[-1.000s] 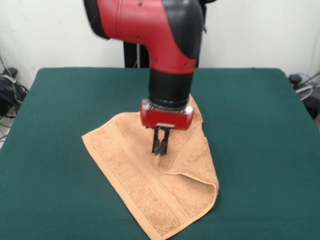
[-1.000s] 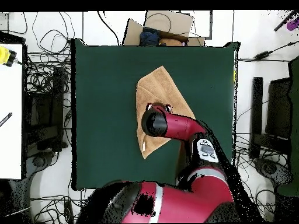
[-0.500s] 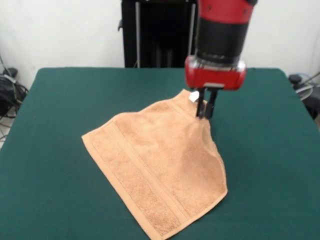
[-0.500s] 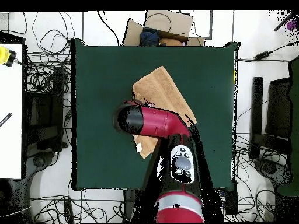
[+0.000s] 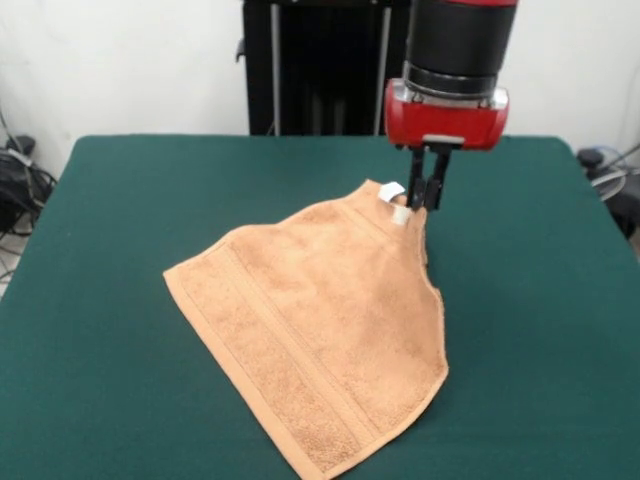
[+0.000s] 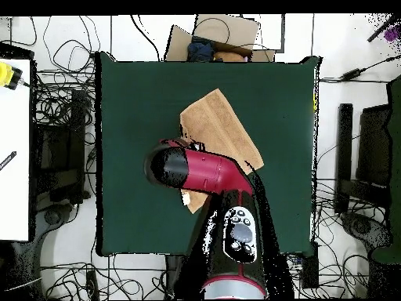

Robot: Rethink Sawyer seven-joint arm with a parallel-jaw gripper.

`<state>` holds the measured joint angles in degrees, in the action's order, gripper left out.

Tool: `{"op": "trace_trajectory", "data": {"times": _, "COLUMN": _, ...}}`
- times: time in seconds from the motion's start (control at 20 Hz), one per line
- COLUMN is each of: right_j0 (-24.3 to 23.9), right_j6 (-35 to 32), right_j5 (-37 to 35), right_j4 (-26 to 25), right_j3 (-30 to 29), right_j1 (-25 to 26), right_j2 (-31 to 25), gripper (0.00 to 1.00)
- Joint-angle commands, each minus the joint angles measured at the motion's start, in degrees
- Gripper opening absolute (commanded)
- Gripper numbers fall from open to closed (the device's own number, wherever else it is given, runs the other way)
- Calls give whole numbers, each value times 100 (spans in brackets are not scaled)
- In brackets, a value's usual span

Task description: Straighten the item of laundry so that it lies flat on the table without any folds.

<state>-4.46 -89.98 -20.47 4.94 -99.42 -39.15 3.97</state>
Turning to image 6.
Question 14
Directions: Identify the orange terry towel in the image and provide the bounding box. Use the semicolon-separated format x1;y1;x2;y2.
179;88;265;215

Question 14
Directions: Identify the dark green table cloth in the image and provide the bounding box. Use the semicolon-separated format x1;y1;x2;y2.
95;51;322;258

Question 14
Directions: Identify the dark blue cloth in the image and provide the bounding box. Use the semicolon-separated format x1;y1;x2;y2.
186;37;215;63

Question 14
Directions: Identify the orange cloth in box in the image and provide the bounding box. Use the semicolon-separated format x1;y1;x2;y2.
213;50;247;63

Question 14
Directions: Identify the black equipment stand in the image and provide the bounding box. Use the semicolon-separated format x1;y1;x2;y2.
31;89;92;205

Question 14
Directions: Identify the brown cardboard box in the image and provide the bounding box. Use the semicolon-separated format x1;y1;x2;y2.
164;13;276;63

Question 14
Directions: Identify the grey wheeled stand base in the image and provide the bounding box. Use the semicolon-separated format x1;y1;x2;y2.
341;211;392;252
31;201;76;258

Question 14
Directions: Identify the white side table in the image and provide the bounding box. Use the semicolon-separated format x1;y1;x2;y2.
0;57;32;242

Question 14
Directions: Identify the black power strip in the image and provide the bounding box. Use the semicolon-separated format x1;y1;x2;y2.
85;269;100;301

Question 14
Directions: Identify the black marker pen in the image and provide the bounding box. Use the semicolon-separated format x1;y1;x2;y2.
0;150;17;172

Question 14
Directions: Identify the black upright bar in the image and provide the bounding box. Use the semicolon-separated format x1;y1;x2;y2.
334;103;354;215

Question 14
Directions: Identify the yellow and black tool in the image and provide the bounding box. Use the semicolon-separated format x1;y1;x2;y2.
0;61;31;91

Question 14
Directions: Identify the black box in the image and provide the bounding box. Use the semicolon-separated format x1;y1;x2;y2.
300;241;320;289

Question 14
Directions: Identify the black monitor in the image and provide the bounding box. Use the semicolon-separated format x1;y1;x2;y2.
355;103;392;208

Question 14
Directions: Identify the green cloth on side table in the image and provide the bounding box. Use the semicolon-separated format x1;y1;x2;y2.
370;74;401;265

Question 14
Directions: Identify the black rod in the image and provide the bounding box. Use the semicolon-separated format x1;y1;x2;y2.
367;13;401;43

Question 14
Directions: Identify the purple object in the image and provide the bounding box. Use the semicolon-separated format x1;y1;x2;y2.
383;24;401;42

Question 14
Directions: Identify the black cable tangle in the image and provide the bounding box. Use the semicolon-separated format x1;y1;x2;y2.
40;253;167;301
286;178;377;300
31;15;103;132

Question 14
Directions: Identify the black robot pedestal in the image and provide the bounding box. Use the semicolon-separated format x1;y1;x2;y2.
164;254;186;300

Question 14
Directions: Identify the white panel with dark frame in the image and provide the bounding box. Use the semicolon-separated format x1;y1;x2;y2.
240;13;286;53

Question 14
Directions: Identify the black power adapter with cable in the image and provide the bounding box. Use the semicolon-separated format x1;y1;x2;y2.
319;54;401;84

